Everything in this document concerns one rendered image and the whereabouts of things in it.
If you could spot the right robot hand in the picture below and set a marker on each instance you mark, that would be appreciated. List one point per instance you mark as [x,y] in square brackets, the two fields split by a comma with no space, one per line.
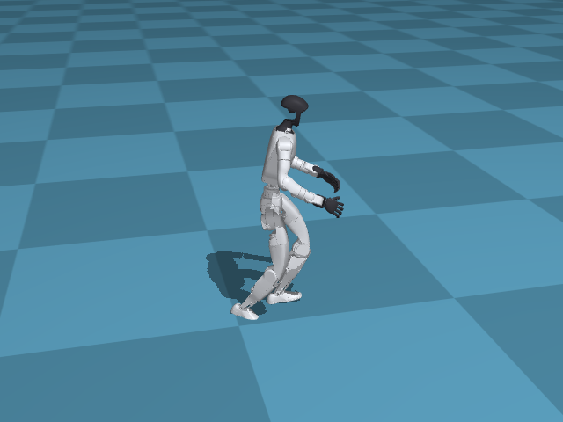
[331,205]

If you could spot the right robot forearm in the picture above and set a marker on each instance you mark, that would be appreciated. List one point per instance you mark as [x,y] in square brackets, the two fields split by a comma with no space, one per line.
[301,193]

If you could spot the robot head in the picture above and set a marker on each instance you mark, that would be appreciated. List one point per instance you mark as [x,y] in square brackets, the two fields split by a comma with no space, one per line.
[294,104]

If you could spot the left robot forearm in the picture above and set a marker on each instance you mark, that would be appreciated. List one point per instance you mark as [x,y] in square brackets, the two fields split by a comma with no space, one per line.
[303,166]

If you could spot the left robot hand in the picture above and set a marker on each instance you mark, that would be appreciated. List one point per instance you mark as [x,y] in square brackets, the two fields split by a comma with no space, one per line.
[327,177]

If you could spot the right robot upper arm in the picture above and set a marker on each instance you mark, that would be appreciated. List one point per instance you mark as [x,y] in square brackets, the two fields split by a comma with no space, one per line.
[284,150]

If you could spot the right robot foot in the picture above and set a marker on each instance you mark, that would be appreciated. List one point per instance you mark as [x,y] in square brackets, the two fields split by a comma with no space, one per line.
[249,314]

